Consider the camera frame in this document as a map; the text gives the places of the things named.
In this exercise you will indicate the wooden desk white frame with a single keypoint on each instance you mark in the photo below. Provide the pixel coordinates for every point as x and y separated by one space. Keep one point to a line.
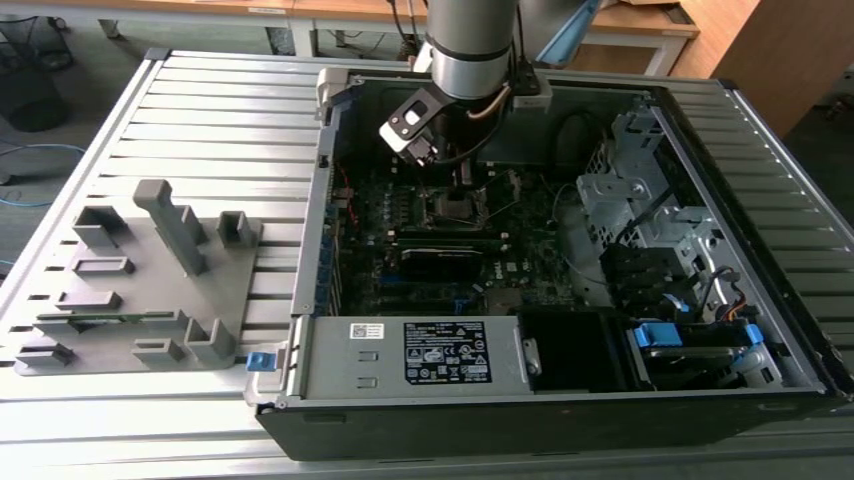
353 12
634 22
200 5

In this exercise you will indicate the green RAM stick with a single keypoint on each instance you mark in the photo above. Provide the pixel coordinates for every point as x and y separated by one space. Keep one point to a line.
147 316
454 232

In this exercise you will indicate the silver CPU plate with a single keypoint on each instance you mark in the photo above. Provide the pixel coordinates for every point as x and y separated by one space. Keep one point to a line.
456 209

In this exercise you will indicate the hard disk blue carrier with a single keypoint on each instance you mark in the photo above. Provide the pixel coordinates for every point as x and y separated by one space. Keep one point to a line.
656 335

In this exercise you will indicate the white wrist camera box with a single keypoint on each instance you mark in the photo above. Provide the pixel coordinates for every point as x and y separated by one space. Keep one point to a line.
396 136

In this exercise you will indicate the black graphics card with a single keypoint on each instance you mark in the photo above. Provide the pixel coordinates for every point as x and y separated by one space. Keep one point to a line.
440 265

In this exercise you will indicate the black open PC case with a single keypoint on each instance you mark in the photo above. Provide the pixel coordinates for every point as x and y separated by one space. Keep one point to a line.
467 430

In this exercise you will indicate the silver metal drive cage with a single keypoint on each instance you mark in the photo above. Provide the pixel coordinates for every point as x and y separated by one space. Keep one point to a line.
603 192

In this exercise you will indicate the gray power supply unit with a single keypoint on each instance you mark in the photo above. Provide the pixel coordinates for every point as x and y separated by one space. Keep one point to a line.
333 360

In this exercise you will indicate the black mesh waste bin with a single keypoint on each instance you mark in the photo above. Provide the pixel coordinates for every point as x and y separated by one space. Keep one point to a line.
33 100

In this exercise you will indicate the blue case latch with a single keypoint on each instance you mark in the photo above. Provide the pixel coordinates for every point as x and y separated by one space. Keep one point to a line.
260 362

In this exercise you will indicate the green motherboard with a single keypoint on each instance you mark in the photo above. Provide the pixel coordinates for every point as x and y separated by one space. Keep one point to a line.
534 260

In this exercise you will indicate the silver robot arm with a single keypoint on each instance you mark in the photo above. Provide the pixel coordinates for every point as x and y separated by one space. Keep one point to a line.
467 55

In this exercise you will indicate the gray plastic parts rack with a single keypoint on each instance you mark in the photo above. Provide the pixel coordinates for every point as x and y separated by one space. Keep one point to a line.
153 300

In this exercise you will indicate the black plastic disk bay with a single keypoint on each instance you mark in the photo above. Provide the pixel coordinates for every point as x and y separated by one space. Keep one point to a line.
640 275

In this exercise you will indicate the CPU socket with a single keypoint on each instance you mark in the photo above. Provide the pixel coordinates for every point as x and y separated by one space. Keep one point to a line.
423 210

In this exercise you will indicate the pale blue teach pendant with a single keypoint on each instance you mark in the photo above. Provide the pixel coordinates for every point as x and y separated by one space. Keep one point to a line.
567 30

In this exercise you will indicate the wooden cabinet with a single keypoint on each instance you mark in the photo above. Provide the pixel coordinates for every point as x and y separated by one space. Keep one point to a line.
767 50

